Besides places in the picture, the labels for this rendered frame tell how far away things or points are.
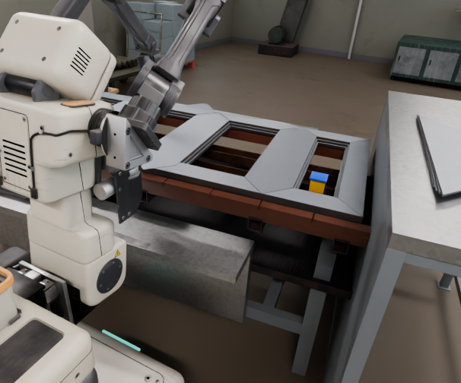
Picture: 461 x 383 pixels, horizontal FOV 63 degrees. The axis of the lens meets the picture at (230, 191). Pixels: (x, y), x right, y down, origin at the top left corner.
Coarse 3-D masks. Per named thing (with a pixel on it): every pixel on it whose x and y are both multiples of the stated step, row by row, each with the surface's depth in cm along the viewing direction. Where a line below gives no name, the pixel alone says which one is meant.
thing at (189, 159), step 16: (176, 112) 200; (224, 128) 186; (240, 128) 190; (256, 128) 188; (272, 128) 186; (208, 144) 169; (320, 144) 180; (336, 144) 178; (192, 160) 154; (256, 160) 157; (176, 176) 138; (240, 192) 131; (256, 192) 129; (336, 192) 135; (304, 208) 126; (320, 208) 124
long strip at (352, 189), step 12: (360, 144) 174; (348, 156) 162; (360, 156) 162; (348, 168) 151; (360, 168) 152; (348, 180) 142; (360, 180) 142; (348, 192) 133; (360, 192) 134; (348, 204) 126; (360, 204) 126
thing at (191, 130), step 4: (176, 128) 177; (180, 128) 177; (184, 128) 177; (188, 128) 178; (192, 128) 178; (196, 128) 178; (200, 128) 179; (188, 132) 173; (192, 132) 174; (196, 132) 174; (200, 132) 174; (204, 132) 175; (208, 132) 175; (212, 132) 175; (208, 136) 171
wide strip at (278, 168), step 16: (288, 128) 187; (272, 144) 167; (288, 144) 168; (304, 144) 170; (272, 160) 152; (288, 160) 154; (304, 160) 155; (256, 176) 139; (272, 176) 140; (288, 176) 141
